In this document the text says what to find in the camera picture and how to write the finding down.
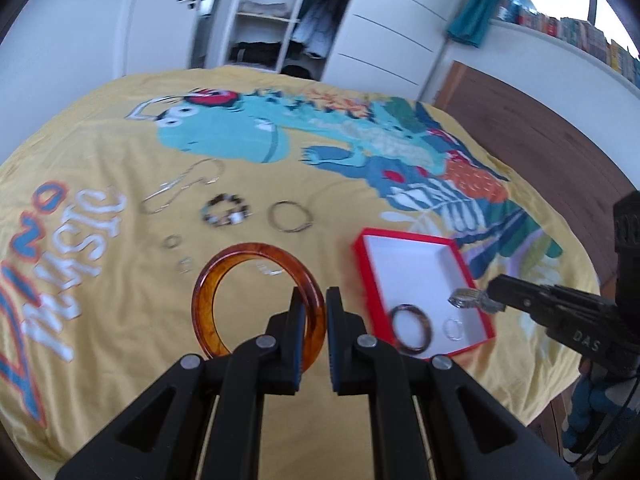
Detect yellow dinosaur printed blanket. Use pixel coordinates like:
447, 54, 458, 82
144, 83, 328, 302
0, 64, 601, 480

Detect wooden headboard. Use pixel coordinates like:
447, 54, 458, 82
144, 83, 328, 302
432, 60, 640, 286

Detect red cardboard box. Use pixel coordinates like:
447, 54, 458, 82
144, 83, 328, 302
352, 228, 496, 358

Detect silver chain necklace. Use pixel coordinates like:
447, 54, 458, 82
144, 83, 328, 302
140, 158, 226, 216

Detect person's blue patterned clothing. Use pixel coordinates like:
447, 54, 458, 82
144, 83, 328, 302
562, 360, 640, 463

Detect row of books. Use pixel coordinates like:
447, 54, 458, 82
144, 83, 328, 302
497, 0, 640, 83

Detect white wardrobe sliding door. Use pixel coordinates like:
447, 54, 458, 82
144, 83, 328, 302
320, 0, 453, 102

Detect hanging jackets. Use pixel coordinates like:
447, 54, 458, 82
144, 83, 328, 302
291, 0, 353, 59

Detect small silver hoop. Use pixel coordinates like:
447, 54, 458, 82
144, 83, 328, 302
442, 317, 467, 342

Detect amber resin bangle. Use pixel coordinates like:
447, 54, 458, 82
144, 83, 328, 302
191, 242, 327, 362

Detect folded beige clothes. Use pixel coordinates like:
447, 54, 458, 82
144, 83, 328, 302
236, 0, 292, 20

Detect beaded bracelet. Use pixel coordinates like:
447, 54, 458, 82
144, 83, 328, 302
201, 194, 253, 228

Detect folded dark clothes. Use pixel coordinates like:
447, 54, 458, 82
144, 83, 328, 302
228, 41, 282, 64

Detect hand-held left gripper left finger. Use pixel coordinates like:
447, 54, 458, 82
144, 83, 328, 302
55, 287, 307, 480

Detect dark tortoiseshell bangle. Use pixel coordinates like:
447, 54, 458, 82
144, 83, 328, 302
389, 304, 434, 356

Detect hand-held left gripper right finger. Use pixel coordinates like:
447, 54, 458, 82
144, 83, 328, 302
326, 286, 576, 480

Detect thin silver bangles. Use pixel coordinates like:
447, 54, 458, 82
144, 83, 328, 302
267, 201, 315, 234

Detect teal curtain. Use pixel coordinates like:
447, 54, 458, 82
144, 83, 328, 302
446, 0, 517, 49

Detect dark round item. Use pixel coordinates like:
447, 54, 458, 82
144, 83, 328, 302
280, 63, 322, 81

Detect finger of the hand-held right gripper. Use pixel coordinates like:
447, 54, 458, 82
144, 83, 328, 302
492, 275, 608, 311
487, 289, 576, 329

